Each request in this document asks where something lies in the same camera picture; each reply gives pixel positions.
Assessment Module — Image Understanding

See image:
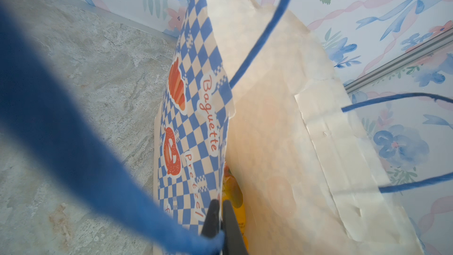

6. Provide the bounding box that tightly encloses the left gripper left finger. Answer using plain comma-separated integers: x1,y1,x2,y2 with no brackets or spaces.
201,199,221,238

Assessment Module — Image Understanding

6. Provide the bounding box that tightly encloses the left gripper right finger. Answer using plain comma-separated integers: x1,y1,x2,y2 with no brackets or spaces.
221,200,248,255

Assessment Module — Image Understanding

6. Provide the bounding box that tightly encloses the yellow mango candy bag front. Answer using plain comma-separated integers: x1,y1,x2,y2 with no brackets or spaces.
222,164,249,250

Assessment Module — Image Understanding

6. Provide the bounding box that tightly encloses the blue checkered paper bag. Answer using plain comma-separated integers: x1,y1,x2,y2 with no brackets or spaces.
0,0,453,255

